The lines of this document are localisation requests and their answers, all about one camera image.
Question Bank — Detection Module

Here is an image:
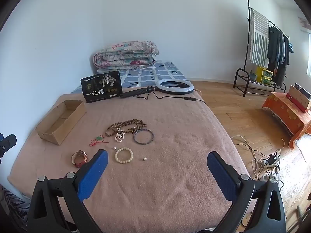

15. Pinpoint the red flat box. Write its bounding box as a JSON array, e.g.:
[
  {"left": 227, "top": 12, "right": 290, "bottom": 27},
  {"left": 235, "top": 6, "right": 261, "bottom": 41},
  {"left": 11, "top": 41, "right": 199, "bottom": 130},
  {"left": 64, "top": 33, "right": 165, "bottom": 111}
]
[{"left": 286, "top": 93, "right": 309, "bottom": 113}]

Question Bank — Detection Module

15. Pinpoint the striped dark cloth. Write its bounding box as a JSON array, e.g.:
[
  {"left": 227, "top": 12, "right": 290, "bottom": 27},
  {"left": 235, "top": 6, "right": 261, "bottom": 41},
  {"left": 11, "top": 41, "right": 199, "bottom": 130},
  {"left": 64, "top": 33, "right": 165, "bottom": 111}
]
[{"left": 0, "top": 184, "right": 31, "bottom": 231}]

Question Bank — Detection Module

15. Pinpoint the wooden bead necklace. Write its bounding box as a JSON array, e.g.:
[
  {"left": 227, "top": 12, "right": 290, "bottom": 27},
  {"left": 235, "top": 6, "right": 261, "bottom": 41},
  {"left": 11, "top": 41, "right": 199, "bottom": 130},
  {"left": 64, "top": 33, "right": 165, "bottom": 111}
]
[{"left": 105, "top": 119, "right": 148, "bottom": 137}]

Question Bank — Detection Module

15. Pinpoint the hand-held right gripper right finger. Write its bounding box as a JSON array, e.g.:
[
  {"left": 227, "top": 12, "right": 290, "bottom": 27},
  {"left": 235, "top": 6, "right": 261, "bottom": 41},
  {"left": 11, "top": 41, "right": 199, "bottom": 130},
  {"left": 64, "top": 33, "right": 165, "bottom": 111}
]
[{"left": 206, "top": 151, "right": 286, "bottom": 233}]

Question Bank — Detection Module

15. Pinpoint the red strap wristwatch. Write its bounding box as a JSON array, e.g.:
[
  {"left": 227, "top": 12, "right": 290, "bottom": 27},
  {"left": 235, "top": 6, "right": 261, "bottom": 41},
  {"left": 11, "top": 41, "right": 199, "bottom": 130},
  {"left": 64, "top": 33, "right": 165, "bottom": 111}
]
[{"left": 71, "top": 150, "right": 88, "bottom": 168}]

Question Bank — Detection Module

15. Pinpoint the pink fleece blanket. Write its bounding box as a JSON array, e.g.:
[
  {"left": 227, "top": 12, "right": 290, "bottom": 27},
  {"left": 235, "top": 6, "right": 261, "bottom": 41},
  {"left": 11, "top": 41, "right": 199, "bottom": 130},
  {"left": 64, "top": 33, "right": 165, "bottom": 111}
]
[{"left": 7, "top": 91, "right": 251, "bottom": 233}]

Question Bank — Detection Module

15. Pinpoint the black ring light cable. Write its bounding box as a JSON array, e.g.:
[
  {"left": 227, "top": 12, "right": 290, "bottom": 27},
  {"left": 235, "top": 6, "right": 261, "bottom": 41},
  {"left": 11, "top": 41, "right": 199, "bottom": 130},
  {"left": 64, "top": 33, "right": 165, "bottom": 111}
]
[{"left": 132, "top": 91, "right": 206, "bottom": 105}]

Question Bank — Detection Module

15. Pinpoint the black metal clothes rack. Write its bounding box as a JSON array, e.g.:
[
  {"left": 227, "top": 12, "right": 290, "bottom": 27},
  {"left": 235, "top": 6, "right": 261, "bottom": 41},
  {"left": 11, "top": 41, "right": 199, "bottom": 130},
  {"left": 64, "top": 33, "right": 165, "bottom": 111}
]
[{"left": 233, "top": 0, "right": 292, "bottom": 97}]

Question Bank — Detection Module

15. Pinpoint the dark metal bangle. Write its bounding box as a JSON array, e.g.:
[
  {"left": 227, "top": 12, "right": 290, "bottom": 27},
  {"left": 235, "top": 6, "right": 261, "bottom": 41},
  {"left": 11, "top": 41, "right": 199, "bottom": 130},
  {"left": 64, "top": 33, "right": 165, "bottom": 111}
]
[{"left": 133, "top": 129, "right": 155, "bottom": 145}]

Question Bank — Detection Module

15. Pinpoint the white power strip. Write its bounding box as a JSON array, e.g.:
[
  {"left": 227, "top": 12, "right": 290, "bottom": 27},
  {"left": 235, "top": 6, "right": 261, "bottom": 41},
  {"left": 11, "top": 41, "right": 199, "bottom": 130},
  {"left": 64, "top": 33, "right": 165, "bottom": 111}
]
[{"left": 259, "top": 156, "right": 280, "bottom": 168}]

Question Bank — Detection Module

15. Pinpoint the cream bead bracelet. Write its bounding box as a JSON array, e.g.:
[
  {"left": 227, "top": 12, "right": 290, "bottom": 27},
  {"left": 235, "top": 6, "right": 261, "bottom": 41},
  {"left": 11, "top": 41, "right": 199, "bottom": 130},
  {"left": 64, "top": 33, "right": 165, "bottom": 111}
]
[{"left": 114, "top": 147, "right": 134, "bottom": 164}]

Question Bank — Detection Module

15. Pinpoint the dark blue hanging jacket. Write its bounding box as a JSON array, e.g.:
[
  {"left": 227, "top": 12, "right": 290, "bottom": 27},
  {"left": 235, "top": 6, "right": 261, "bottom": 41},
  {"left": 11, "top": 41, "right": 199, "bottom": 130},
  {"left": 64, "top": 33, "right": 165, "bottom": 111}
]
[{"left": 278, "top": 30, "right": 286, "bottom": 66}]

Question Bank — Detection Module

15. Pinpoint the cardboard box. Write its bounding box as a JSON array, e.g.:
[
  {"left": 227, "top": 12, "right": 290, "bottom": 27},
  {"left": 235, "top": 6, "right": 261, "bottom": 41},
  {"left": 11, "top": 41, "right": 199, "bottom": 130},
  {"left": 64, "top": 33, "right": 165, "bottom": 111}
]
[{"left": 36, "top": 100, "right": 87, "bottom": 146}]

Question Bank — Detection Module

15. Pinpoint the folded floral quilt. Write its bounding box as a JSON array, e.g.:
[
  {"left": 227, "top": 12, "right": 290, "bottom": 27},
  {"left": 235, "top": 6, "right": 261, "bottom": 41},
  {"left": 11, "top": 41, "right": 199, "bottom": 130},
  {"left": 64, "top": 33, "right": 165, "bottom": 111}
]
[{"left": 93, "top": 41, "right": 159, "bottom": 71}]

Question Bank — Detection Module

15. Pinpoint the blue patterned bedsheet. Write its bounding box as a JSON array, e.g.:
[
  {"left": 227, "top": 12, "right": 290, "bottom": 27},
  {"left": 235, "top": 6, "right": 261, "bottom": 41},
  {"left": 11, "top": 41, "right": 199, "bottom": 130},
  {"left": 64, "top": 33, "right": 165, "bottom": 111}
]
[{"left": 70, "top": 61, "right": 191, "bottom": 94}]

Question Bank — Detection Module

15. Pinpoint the black hanging garment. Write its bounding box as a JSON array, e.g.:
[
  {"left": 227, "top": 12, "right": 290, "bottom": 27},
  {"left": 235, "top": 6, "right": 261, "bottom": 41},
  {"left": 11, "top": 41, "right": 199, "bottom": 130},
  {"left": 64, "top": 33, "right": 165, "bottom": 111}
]
[{"left": 277, "top": 34, "right": 291, "bottom": 86}]

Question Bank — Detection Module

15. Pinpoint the dark grey hanging coat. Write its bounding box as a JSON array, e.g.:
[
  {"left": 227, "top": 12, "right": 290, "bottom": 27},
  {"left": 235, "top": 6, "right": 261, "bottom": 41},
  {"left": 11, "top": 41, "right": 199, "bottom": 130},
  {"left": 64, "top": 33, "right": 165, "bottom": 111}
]
[{"left": 267, "top": 26, "right": 280, "bottom": 71}]

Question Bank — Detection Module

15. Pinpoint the green pendant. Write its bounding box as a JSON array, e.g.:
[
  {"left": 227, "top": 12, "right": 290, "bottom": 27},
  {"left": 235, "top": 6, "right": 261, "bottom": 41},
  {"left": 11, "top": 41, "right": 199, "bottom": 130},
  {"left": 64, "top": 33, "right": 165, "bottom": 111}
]
[{"left": 89, "top": 135, "right": 105, "bottom": 147}]

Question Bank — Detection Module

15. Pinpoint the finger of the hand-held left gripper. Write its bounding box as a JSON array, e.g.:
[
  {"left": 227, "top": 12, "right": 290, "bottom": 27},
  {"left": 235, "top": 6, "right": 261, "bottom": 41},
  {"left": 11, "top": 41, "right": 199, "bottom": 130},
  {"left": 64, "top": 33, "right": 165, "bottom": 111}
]
[{"left": 0, "top": 133, "right": 17, "bottom": 164}]

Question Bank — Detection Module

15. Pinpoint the black snack bag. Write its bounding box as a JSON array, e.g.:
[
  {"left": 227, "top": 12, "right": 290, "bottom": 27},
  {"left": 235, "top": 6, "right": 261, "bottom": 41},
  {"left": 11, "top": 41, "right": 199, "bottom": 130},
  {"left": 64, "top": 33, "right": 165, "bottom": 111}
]
[{"left": 81, "top": 70, "right": 122, "bottom": 103}]

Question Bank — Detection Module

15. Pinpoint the small pearl bracelet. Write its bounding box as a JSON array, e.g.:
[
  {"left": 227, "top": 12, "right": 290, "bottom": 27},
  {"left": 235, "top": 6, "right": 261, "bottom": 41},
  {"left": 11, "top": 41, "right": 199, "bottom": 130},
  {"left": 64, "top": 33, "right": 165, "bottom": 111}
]
[{"left": 115, "top": 127, "right": 125, "bottom": 142}]

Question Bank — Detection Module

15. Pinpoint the yellow green box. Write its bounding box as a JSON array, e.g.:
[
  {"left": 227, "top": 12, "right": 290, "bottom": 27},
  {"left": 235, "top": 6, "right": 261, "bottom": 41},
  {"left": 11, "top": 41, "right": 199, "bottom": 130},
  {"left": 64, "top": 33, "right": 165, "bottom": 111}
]
[{"left": 256, "top": 66, "right": 274, "bottom": 85}]

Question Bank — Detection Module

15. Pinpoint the striped hanging towel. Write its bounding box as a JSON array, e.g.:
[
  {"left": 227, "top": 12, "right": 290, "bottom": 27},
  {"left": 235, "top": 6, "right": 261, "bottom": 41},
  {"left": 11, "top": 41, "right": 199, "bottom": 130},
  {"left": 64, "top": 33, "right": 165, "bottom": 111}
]
[{"left": 249, "top": 8, "right": 270, "bottom": 67}]

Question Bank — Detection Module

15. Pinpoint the white ring light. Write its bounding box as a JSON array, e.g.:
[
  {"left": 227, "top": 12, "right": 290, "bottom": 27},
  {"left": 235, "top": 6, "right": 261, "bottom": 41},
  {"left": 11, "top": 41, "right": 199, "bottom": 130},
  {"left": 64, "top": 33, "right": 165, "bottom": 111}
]
[{"left": 155, "top": 78, "right": 194, "bottom": 95}]

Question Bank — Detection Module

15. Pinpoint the black folded tripod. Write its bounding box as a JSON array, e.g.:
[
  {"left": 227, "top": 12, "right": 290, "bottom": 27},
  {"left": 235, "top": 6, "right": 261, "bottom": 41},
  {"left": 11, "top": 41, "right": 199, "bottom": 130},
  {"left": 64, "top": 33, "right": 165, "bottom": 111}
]
[{"left": 120, "top": 86, "right": 157, "bottom": 99}]

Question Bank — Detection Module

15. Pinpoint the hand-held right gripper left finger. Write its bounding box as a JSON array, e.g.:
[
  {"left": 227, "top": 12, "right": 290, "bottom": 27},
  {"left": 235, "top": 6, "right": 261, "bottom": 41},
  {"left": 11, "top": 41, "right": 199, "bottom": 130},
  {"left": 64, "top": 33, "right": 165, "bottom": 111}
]
[{"left": 27, "top": 149, "right": 108, "bottom": 233}]

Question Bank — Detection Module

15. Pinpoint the dark blue flat box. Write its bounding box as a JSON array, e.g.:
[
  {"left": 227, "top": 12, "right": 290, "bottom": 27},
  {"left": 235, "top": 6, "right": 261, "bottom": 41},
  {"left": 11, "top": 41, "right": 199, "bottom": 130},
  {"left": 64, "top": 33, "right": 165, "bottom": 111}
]
[{"left": 294, "top": 83, "right": 311, "bottom": 100}]

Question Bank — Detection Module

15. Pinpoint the tangle of floor cables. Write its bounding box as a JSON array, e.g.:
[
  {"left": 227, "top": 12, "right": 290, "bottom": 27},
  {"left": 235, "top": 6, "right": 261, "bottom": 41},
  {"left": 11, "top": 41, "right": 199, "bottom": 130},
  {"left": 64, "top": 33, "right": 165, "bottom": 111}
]
[{"left": 231, "top": 136, "right": 289, "bottom": 182}]

